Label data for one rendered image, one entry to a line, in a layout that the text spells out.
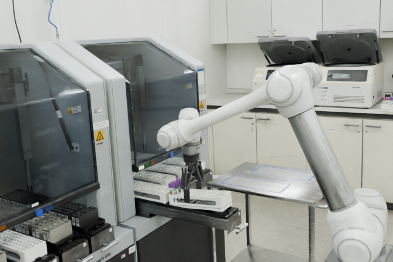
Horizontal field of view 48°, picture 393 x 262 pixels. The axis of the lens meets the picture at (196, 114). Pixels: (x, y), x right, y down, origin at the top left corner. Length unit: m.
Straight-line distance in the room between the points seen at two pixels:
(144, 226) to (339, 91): 2.47
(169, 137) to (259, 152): 2.75
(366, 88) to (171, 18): 1.90
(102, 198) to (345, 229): 1.06
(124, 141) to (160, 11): 2.25
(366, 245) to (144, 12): 2.95
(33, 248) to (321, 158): 1.11
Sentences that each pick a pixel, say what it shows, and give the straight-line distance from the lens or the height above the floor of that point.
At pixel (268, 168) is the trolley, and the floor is 0.82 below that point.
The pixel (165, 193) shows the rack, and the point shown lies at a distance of 2.17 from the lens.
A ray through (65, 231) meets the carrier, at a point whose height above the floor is 0.85.
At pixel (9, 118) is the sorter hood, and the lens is 1.70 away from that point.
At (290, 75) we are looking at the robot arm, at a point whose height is 1.46.
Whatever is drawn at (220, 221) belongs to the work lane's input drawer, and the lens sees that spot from 2.01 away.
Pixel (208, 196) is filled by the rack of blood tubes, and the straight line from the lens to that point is 2.05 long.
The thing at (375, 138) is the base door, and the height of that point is 0.65.
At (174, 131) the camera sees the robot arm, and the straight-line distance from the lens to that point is 1.84.
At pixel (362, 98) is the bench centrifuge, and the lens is 4.09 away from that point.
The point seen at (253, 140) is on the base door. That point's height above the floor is 0.53.
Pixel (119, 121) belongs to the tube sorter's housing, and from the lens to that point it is 2.10.
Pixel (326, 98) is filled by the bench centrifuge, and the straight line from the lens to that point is 4.16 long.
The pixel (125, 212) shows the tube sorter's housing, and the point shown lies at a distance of 2.22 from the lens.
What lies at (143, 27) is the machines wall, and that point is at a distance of 3.99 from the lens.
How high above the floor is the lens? 1.62
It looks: 10 degrees down
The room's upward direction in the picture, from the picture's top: 3 degrees counter-clockwise
